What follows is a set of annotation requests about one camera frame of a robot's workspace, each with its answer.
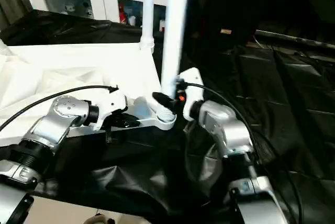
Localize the white plastic table top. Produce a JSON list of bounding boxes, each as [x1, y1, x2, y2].
[[0, 42, 177, 146]]

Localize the black plastic mat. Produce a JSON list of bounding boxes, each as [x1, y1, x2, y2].
[[0, 9, 335, 222]]

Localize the black metal rod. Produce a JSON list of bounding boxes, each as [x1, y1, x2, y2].
[[254, 28, 335, 48]]

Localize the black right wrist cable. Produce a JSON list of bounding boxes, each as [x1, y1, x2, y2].
[[178, 82, 305, 224]]

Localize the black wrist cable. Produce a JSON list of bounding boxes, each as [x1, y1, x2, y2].
[[178, 82, 305, 224], [0, 85, 119, 131]]

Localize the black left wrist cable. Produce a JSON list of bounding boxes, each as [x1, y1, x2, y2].
[[0, 85, 119, 131]]

